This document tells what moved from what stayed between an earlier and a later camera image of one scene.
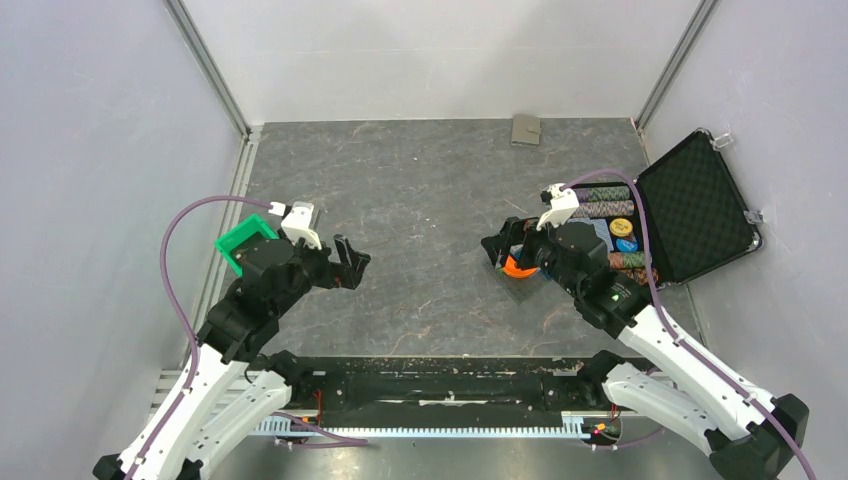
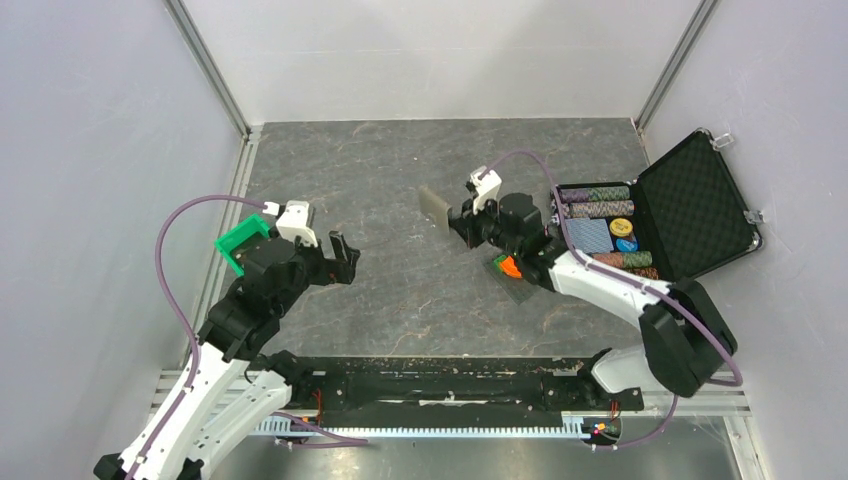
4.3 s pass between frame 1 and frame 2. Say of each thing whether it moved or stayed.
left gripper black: stayed
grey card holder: moved
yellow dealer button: stayed
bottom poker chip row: stayed
